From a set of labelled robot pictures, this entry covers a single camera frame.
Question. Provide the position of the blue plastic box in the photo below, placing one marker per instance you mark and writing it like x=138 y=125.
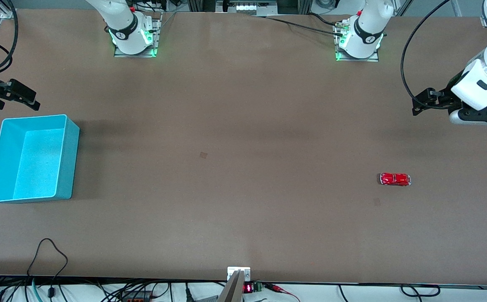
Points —
x=37 y=176

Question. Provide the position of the white camera bracket plate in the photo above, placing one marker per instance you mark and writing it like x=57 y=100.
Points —
x=231 y=272

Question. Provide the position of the red clip lead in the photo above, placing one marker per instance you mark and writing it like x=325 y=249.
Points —
x=275 y=287

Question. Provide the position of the red digit display module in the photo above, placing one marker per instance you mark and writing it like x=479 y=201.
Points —
x=248 y=288

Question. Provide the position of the aluminium corner profile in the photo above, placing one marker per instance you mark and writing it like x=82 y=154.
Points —
x=7 y=12

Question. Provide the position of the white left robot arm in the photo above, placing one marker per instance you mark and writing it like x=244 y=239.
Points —
x=367 y=37

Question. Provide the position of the grey device with white lights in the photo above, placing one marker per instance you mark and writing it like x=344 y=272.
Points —
x=247 y=7

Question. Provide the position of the orange black power strip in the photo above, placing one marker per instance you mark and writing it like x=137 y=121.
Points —
x=136 y=297

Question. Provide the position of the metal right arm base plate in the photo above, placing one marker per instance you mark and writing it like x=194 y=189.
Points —
x=156 y=37

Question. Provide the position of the aluminium frame post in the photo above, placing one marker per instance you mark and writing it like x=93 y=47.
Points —
x=197 y=5

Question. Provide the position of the red beetle toy car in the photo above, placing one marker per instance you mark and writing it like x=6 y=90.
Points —
x=394 y=179

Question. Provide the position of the grey camera mount bar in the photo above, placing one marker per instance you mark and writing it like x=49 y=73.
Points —
x=231 y=291

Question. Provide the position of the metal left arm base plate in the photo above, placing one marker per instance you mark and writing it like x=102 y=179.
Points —
x=359 y=59

